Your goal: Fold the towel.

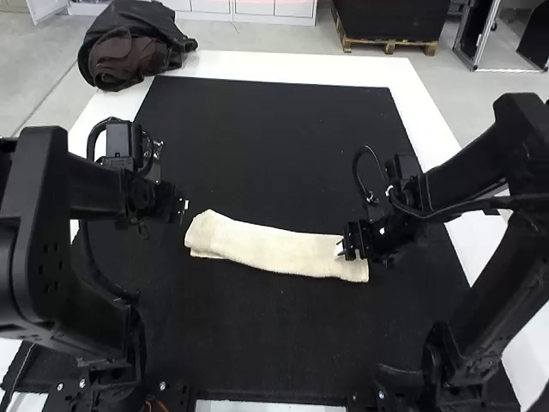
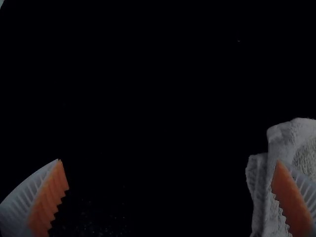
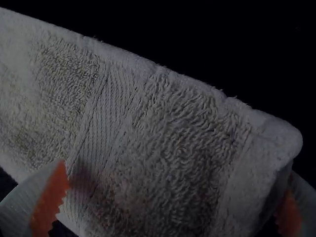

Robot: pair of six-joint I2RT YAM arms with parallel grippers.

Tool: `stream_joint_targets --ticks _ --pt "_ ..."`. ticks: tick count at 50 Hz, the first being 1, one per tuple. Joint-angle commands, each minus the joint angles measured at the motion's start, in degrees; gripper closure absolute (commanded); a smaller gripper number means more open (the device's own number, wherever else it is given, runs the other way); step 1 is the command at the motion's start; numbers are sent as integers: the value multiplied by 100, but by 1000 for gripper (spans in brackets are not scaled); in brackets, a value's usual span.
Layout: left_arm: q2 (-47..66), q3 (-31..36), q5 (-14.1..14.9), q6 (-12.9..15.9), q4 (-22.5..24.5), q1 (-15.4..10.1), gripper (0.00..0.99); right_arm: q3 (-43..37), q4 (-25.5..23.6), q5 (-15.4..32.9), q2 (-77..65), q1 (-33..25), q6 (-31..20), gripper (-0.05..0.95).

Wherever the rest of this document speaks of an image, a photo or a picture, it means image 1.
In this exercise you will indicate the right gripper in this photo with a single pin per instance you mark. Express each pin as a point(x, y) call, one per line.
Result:
point(386, 236)

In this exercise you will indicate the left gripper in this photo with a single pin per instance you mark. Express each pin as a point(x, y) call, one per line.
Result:
point(156, 201)

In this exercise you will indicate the pale towel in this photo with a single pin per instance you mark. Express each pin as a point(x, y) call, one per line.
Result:
point(266, 246)

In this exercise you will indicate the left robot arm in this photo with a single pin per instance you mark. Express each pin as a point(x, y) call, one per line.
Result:
point(38, 223)

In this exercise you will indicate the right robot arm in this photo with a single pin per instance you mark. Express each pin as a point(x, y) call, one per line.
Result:
point(506, 154)

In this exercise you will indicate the black mat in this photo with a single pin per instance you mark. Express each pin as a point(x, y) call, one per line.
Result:
point(274, 146)

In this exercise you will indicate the dark jacket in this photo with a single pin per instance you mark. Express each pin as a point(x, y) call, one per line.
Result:
point(128, 47)

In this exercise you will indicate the wooden pallet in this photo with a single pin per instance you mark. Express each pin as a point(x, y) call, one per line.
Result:
point(386, 44)

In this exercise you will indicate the grey cupboard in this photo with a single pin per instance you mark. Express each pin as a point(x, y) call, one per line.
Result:
point(212, 6)
point(274, 7)

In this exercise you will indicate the black crate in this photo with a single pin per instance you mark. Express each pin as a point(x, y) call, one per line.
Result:
point(390, 17)

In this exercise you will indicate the black panel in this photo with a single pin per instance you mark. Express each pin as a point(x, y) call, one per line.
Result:
point(534, 38)

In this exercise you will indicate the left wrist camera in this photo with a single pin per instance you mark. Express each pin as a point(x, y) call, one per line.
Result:
point(122, 143)

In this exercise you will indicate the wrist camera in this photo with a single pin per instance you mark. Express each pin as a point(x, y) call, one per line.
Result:
point(401, 167)
point(122, 143)

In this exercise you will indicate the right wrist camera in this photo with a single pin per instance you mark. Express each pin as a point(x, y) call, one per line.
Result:
point(401, 167)

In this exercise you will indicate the grey metal frame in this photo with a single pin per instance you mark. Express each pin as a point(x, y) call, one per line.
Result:
point(476, 38)

